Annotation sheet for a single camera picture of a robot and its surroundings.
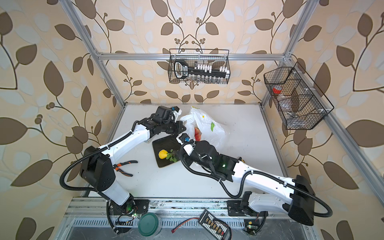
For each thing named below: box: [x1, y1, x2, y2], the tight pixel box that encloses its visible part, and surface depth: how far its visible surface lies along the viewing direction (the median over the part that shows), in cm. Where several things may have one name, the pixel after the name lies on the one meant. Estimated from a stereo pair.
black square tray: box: [152, 135, 182, 168], surface depth 99 cm
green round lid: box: [138, 212, 159, 237], surface depth 63 cm
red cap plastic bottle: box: [272, 85, 297, 120], surface depth 81 cm
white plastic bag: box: [180, 106, 230, 150], surface depth 80 cm
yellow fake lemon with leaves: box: [158, 149, 177, 163], surface depth 90 cm
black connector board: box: [197, 209, 230, 240], surface depth 70 cm
